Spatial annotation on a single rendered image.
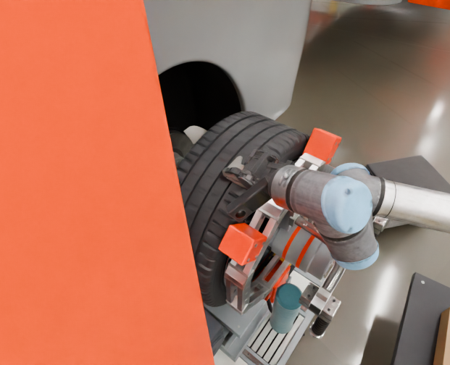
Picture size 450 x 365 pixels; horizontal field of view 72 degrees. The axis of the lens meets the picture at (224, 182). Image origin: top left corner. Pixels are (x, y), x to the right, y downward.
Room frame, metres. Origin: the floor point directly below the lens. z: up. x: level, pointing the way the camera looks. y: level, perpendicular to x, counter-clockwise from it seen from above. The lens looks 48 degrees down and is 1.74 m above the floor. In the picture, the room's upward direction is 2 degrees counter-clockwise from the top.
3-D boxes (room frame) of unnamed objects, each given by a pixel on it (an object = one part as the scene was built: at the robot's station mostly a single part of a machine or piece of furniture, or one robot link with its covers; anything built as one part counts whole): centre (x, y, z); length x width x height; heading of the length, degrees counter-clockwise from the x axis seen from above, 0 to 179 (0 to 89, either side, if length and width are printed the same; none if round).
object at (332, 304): (0.31, -0.24, 0.93); 0.09 x 0.05 x 0.05; 50
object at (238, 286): (0.57, -0.19, 0.85); 0.54 x 0.07 x 0.54; 140
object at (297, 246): (0.52, -0.24, 0.85); 0.21 x 0.14 x 0.14; 50
